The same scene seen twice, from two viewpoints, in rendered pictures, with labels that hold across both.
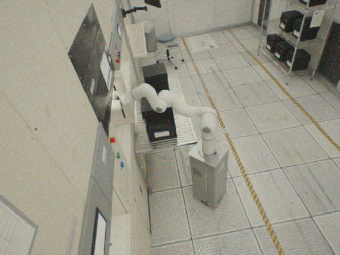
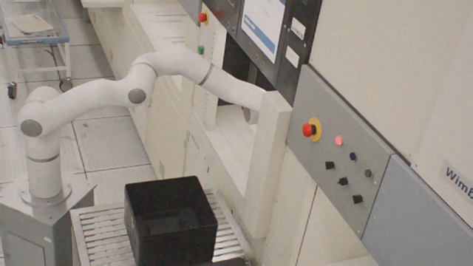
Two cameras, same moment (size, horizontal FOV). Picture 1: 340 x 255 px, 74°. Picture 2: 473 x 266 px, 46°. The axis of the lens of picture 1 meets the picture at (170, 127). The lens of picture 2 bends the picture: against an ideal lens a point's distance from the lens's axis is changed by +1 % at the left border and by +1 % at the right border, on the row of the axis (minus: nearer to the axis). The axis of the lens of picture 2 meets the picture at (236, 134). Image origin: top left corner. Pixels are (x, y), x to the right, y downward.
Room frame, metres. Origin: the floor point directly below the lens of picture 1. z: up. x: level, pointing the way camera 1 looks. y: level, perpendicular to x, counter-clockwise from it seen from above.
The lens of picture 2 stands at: (3.10, -0.38, 2.24)
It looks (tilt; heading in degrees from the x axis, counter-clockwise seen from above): 34 degrees down; 154
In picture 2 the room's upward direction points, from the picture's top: 9 degrees clockwise
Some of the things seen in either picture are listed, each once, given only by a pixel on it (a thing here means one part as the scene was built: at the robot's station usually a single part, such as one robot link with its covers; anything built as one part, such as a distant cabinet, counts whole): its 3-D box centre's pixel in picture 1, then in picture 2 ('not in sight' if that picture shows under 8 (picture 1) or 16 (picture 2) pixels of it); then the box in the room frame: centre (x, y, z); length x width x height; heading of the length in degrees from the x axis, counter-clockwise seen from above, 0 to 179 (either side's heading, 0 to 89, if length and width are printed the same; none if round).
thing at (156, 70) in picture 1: (155, 78); not in sight; (2.51, 0.07, 0.89); 0.29 x 0.29 x 0.25; 4
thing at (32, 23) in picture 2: not in sight; (30, 22); (-0.96, -0.23, 0.47); 0.31 x 0.23 x 0.02; 22
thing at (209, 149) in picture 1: (208, 142); (44, 172); (1.32, -0.31, 0.85); 0.19 x 0.19 x 0.18
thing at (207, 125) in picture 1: (208, 128); (43, 121); (1.29, -0.30, 1.07); 0.19 x 0.12 x 0.24; 160
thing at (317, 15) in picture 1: (317, 17); not in sight; (3.09, -2.27, 1.05); 0.17 x 0.03 x 0.26; 91
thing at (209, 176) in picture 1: (209, 174); (51, 258); (1.32, -0.31, 0.38); 0.28 x 0.28 x 0.76; 46
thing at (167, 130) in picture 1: (161, 124); (168, 221); (1.69, 0.08, 0.85); 0.28 x 0.28 x 0.17; 89
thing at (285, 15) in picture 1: (290, 21); not in sight; (3.70, -2.27, 0.81); 0.30 x 0.28 x 0.26; 176
